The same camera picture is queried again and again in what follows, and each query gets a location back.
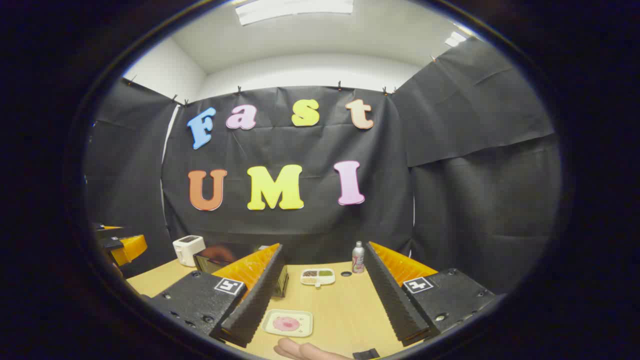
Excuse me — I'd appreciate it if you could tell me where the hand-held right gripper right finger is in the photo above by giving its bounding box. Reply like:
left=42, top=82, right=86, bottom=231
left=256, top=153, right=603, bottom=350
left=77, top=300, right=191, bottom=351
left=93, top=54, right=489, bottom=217
left=363, top=241, right=496, bottom=347

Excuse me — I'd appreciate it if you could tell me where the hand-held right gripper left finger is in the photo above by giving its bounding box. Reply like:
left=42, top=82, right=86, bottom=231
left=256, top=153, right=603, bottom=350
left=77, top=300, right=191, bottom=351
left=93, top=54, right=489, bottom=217
left=150, top=243, right=287, bottom=348

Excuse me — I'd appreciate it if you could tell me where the cream square plate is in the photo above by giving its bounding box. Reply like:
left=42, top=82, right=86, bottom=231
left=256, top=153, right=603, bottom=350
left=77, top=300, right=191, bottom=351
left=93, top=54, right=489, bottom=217
left=261, top=309, right=314, bottom=338

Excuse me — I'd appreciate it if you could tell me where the black electric oven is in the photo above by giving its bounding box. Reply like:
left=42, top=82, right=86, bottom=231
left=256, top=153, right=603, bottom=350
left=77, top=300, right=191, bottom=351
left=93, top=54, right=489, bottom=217
left=193, top=243, right=290, bottom=299

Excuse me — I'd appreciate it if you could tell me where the pink and white bottle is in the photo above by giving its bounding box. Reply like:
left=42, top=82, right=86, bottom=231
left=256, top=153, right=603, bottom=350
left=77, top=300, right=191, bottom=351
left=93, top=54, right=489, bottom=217
left=352, top=241, right=366, bottom=274

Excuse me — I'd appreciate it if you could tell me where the white toaster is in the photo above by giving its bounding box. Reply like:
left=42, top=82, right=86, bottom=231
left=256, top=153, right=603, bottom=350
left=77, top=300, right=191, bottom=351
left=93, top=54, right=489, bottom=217
left=172, top=235, right=206, bottom=267

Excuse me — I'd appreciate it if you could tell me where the white divided dish with grains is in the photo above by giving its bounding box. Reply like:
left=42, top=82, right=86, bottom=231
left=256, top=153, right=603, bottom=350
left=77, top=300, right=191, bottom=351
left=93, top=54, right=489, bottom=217
left=300, top=268, right=336, bottom=287

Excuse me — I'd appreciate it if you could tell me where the long ceiling light panel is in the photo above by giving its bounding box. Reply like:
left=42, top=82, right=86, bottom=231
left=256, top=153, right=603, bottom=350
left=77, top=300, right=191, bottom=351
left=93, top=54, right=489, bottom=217
left=235, top=0, right=355, bottom=26

